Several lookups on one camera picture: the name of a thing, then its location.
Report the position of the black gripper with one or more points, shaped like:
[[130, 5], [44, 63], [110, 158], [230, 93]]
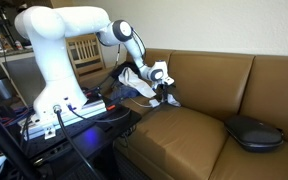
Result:
[[164, 87]]

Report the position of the white sock grey toe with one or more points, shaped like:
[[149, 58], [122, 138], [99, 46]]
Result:
[[173, 100]]

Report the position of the beige khaki pants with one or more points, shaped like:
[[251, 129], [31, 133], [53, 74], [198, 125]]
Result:
[[134, 83]]

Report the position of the blue denim jeans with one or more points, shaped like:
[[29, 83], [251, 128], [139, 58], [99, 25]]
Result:
[[124, 91]]

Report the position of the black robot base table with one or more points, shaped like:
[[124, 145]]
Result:
[[94, 136]]

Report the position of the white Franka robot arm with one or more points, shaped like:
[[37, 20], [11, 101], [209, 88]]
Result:
[[50, 33]]

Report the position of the brown leather sofa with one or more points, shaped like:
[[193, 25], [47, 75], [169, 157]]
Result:
[[184, 143]]

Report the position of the white power adapter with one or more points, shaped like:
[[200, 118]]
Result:
[[154, 103]]

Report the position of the wooden slat-back chair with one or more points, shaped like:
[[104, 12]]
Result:
[[85, 50]]

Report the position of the black oval hard case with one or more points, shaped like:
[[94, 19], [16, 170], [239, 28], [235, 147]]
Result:
[[254, 133]]

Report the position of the small red white bottle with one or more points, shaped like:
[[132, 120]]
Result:
[[18, 45]]

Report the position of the kitchen counter top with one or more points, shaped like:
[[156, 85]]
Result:
[[12, 53]]

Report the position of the black tripod pole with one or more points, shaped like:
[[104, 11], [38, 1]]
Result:
[[4, 143]]

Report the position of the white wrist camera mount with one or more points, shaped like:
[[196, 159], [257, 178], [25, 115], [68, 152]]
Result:
[[168, 80]]

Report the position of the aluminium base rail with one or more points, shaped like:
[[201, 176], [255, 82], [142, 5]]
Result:
[[90, 109]]

